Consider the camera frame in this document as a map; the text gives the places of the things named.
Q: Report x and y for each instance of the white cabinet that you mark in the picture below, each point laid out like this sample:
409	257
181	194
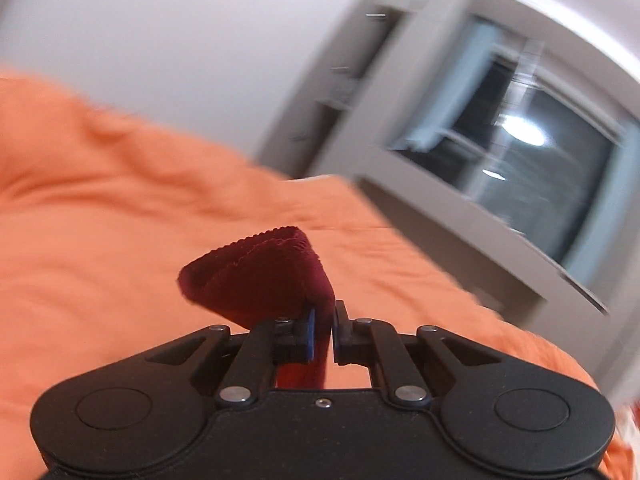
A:
345	90

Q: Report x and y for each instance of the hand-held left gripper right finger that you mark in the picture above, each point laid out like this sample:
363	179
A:
337	335

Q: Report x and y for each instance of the maroon knit garment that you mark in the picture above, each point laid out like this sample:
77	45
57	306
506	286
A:
270	275

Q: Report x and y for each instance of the orange bed blanket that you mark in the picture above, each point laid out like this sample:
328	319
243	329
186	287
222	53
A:
110	220

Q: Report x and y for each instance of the window with white frame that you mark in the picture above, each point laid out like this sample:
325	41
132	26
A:
540	180

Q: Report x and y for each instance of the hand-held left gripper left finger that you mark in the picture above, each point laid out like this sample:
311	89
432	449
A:
310	332

